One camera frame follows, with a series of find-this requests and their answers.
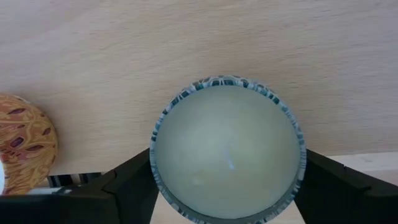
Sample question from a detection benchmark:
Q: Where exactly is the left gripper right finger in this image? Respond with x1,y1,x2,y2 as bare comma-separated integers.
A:
294,149,371,224

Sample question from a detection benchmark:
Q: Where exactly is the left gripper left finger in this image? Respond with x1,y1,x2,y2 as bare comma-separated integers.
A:
104,148,160,224

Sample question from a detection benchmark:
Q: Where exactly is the orange patterned candle tin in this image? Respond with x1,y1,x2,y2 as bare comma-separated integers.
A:
0,94,59,195

